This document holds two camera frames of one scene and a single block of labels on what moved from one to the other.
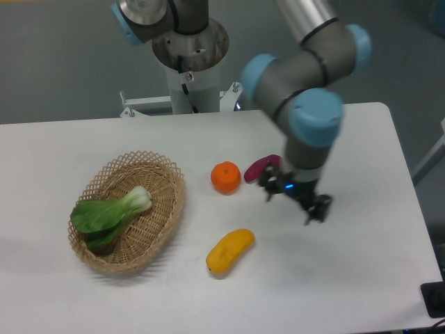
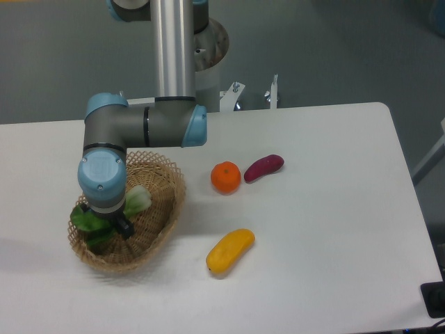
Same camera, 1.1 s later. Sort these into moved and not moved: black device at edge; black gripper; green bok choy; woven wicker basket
Moved: black gripper
Not moved: woven wicker basket; black device at edge; green bok choy
